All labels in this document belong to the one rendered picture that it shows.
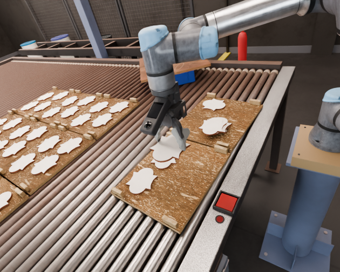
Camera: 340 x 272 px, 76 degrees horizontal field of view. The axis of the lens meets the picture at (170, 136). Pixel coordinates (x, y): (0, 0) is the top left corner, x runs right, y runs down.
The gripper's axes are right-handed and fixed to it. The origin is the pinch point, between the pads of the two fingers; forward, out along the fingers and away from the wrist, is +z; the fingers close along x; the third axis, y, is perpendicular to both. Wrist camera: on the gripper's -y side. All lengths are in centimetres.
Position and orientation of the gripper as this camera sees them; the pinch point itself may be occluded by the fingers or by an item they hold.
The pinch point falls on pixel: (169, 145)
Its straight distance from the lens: 72.0
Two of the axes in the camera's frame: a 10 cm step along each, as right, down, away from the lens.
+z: 1.6, 8.1, 5.6
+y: 5.8, -5.4, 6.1
